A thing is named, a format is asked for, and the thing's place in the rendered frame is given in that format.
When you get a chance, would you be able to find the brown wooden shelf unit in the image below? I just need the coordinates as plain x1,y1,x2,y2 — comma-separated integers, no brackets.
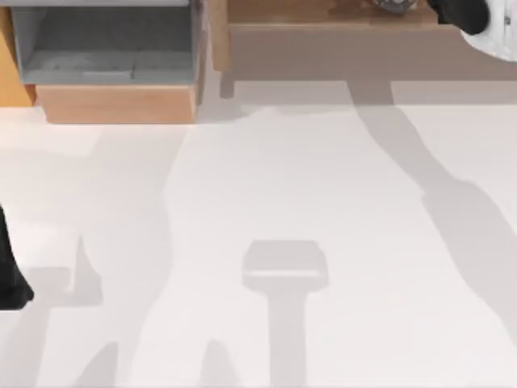
208,0,517,100

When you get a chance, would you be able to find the pale wooden drawer front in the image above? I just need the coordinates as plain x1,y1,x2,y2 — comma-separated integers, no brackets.
36,82,200,125

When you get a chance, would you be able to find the grey patterned round object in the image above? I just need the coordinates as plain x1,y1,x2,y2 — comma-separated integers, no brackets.
371,0,422,14

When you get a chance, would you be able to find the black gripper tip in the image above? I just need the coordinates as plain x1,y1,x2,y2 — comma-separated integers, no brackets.
0,205,36,313

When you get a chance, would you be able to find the orange wooden cupboard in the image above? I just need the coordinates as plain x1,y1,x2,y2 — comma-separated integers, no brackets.
0,5,39,108

